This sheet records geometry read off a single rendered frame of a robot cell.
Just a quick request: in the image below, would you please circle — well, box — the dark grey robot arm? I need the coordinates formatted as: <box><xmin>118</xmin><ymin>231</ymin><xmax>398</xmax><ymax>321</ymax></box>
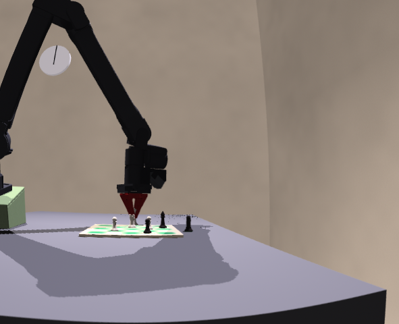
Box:
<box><xmin>0</xmin><ymin>0</ymin><xmax>167</xmax><ymax>189</ymax></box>

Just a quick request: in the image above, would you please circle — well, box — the green and cream chessboard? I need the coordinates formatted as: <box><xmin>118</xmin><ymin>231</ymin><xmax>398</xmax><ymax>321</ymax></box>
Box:
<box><xmin>79</xmin><ymin>224</ymin><xmax>184</xmax><ymax>238</ymax></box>

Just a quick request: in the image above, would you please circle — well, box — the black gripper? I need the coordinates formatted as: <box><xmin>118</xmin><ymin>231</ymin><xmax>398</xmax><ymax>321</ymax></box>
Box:
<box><xmin>117</xmin><ymin>165</ymin><xmax>152</xmax><ymax>219</ymax></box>

